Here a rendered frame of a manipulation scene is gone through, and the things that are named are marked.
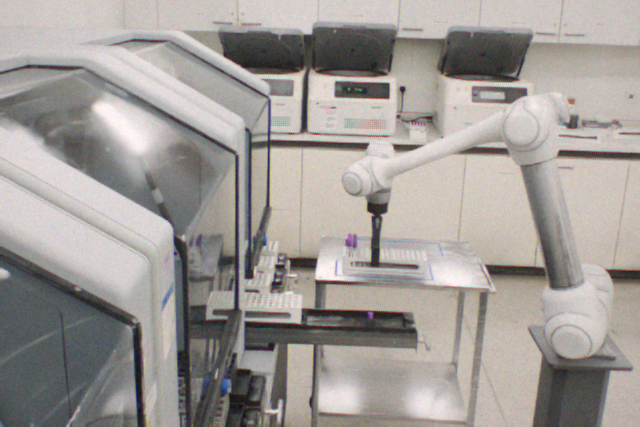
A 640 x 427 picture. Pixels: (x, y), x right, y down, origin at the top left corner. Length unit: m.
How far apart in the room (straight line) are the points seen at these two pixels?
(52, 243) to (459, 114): 3.67
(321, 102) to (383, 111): 0.39
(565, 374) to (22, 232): 1.84
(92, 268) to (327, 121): 3.51
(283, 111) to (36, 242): 3.50
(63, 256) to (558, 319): 1.52
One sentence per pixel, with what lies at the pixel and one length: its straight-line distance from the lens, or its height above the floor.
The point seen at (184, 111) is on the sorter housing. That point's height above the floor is 1.49.
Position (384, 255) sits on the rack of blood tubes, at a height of 0.88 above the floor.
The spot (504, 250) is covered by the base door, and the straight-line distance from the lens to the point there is 4.64.
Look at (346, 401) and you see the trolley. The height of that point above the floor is 0.28.
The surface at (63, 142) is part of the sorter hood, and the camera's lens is 1.22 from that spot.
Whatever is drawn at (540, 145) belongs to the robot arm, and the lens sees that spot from 1.97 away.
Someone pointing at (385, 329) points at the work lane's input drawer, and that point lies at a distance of 2.10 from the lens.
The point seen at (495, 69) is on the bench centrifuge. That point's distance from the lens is 4.86.
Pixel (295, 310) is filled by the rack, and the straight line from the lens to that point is 2.08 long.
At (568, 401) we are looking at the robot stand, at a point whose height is 0.55.
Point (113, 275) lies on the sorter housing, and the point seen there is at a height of 1.45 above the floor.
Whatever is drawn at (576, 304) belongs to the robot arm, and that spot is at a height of 0.95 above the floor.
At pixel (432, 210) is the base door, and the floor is 0.44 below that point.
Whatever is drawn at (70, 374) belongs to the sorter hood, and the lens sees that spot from 0.73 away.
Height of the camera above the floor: 1.78
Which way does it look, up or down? 16 degrees down
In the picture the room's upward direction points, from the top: 2 degrees clockwise
